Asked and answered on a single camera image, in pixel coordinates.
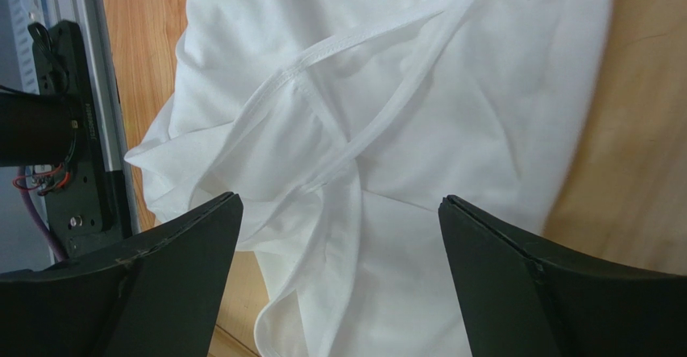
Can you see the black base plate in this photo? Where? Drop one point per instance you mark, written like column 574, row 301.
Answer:
column 87, row 203

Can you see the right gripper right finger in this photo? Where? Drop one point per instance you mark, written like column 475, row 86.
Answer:
column 523, row 295

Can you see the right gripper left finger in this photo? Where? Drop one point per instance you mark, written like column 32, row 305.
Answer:
column 157, row 293

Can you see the white tank top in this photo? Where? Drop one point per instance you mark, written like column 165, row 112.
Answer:
column 342, row 124

